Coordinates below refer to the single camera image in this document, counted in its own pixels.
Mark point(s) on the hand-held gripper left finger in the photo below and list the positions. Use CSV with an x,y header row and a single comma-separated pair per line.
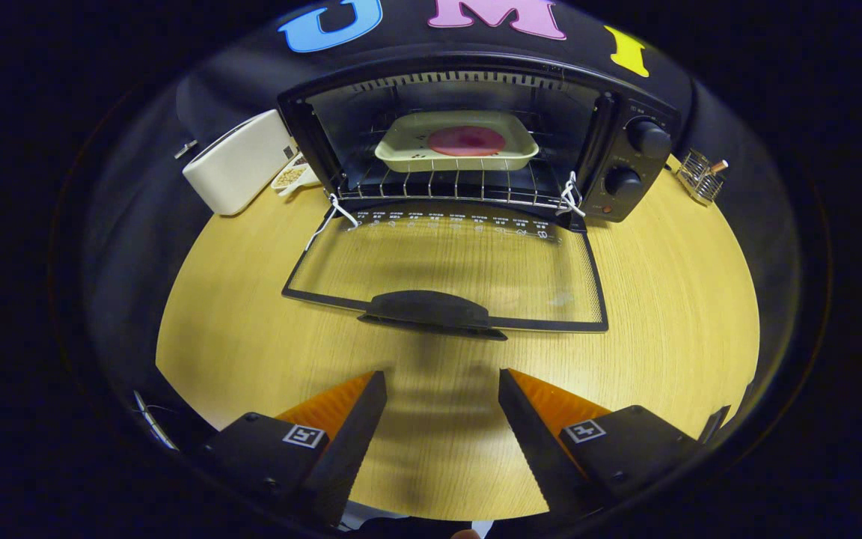
x,y
352,449

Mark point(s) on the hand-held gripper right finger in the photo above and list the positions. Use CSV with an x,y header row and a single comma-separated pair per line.
x,y
536,449

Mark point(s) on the black toaster oven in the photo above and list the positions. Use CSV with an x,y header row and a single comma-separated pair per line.
x,y
629,161

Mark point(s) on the cream square plate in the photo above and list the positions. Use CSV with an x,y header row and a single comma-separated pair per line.
x,y
401,150

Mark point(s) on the pink ham slice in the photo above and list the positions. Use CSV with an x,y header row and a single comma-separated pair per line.
x,y
467,141

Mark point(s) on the white toaster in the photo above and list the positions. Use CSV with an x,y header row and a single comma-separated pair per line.
x,y
240,165

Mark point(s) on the white dish with seeds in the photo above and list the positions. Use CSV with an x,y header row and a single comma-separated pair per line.
x,y
290,178

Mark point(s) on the silver metal clip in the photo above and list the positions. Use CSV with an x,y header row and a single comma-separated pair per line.
x,y
185,149

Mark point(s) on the black backdrop cloth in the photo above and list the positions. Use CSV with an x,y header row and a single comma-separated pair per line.
x,y
229,82

